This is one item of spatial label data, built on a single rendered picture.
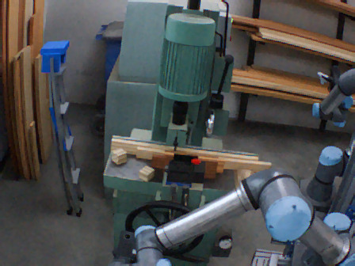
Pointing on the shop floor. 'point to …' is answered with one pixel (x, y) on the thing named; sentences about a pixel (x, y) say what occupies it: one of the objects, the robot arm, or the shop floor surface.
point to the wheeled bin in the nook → (112, 35)
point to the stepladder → (54, 68)
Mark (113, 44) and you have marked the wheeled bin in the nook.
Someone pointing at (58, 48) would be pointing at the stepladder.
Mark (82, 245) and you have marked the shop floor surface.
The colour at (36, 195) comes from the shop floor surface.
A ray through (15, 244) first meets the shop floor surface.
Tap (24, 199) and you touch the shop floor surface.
